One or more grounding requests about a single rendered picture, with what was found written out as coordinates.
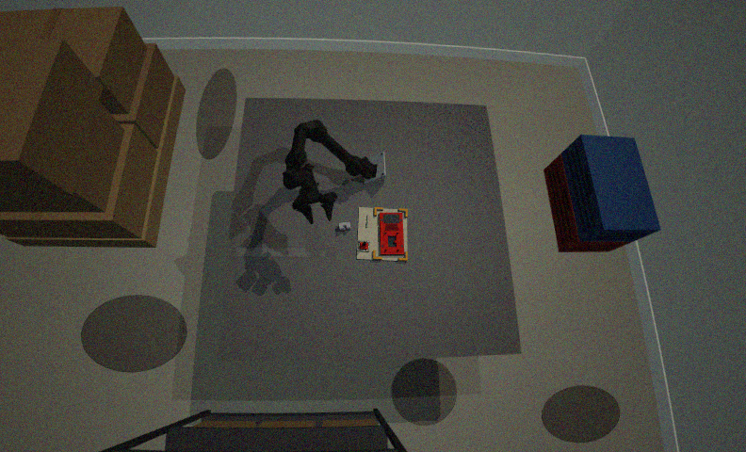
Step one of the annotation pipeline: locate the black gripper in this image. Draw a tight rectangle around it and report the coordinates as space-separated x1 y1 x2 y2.
293 181 337 224

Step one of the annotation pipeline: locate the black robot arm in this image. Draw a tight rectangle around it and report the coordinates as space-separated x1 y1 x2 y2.
283 120 378 209

